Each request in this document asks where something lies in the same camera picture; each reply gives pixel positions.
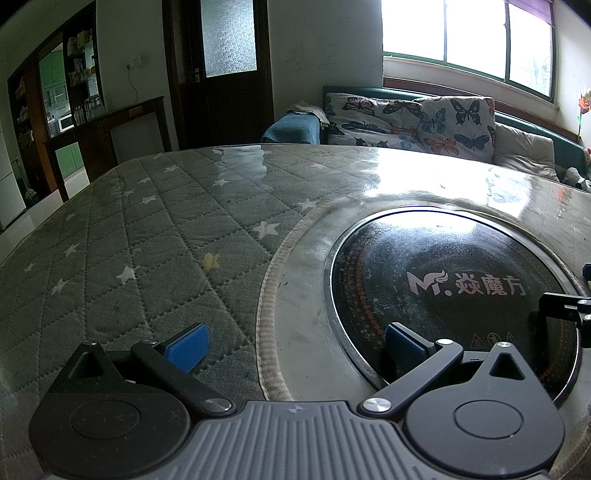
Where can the white wall socket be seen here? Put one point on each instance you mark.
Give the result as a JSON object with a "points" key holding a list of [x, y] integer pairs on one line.
{"points": [[133, 62]]}

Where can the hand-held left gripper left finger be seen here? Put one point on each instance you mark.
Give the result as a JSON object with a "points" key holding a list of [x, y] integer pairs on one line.
{"points": [[187, 346]]}

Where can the green framed window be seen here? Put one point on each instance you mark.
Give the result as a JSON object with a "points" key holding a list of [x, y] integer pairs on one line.
{"points": [[471, 32]]}

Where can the round black induction cooktop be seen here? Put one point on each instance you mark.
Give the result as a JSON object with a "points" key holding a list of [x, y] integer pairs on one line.
{"points": [[461, 258]]}

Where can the purple roller blind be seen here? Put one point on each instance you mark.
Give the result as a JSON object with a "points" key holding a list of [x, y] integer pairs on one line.
{"points": [[531, 9]]}

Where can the small white cloth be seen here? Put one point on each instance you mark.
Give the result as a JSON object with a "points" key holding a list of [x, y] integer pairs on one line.
{"points": [[309, 110]]}

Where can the colourful pinwheel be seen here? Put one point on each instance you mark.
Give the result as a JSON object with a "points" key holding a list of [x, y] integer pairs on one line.
{"points": [[585, 104]]}

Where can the dark wooden counter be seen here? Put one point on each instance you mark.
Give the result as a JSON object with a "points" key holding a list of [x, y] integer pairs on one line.
{"points": [[101, 134]]}

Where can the blue towel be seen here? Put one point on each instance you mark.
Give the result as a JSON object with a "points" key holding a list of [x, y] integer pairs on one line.
{"points": [[293, 129]]}

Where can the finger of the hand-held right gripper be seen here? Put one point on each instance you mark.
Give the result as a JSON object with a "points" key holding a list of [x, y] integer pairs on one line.
{"points": [[587, 271], [565, 305]]}

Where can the pink plush toy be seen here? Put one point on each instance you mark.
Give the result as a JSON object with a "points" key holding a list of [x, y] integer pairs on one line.
{"points": [[587, 155]]}

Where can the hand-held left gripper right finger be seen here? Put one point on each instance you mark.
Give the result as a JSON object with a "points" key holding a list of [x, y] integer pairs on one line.
{"points": [[406, 346]]}

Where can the dark wooden door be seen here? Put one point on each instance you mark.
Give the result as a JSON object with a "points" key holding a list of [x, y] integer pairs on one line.
{"points": [[221, 106]]}

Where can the teal sofa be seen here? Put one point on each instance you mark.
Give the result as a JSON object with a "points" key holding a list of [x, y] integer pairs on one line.
{"points": [[568, 152]]}

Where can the dark wooden shelf cabinet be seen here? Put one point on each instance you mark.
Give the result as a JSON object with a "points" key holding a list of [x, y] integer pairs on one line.
{"points": [[32, 115]]}

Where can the grey plush toy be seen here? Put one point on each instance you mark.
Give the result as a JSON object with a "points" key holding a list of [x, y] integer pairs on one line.
{"points": [[577, 177]]}

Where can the white refrigerator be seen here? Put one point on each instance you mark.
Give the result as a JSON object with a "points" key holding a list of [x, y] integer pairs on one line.
{"points": [[9, 180]]}

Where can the beige pillow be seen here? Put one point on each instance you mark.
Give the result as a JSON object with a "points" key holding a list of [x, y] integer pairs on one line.
{"points": [[526, 152]]}

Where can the square butterfly print pillow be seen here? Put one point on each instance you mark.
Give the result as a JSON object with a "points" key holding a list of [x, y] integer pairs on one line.
{"points": [[457, 127]]}

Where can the white microwave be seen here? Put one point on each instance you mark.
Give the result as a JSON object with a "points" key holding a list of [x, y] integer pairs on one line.
{"points": [[66, 123]]}

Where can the long butterfly print pillow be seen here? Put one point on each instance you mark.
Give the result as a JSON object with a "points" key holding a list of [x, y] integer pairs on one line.
{"points": [[369, 117]]}

